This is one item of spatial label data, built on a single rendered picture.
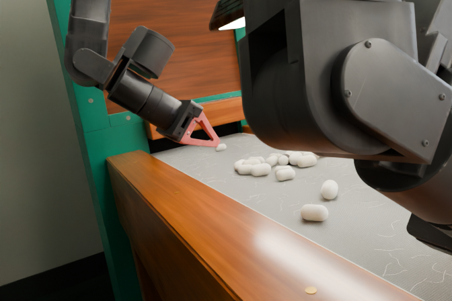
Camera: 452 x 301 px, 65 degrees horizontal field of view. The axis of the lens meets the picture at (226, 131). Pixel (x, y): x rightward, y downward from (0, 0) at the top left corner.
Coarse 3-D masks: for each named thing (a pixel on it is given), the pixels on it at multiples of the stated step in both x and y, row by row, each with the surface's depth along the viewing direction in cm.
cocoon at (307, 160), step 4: (304, 156) 65; (308, 156) 64; (312, 156) 64; (300, 160) 64; (304, 160) 64; (308, 160) 64; (312, 160) 64; (316, 160) 64; (300, 164) 64; (304, 164) 64; (308, 164) 64; (312, 164) 64
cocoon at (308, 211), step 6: (306, 204) 43; (312, 204) 43; (306, 210) 42; (312, 210) 42; (318, 210) 41; (324, 210) 41; (306, 216) 42; (312, 216) 42; (318, 216) 41; (324, 216) 41
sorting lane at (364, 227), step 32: (192, 160) 86; (224, 160) 81; (320, 160) 68; (352, 160) 64; (224, 192) 58; (256, 192) 56; (288, 192) 53; (320, 192) 51; (352, 192) 49; (288, 224) 43; (320, 224) 41; (352, 224) 40; (384, 224) 39; (352, 256) 34; (384, 256) 33; (416, 256) 32; (448, 256) 31; (416, 288) 28; (448, 288) 27
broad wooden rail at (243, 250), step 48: (144, 192) 57; (192, 192) 53; (144, 240) 62; (192, 240) 37; (240, 240) 35; (288, 240) 34; (192, 288) 38; (240, 288) 27; (288, 288) 26; (336, 288) 25; (384, 288) 25
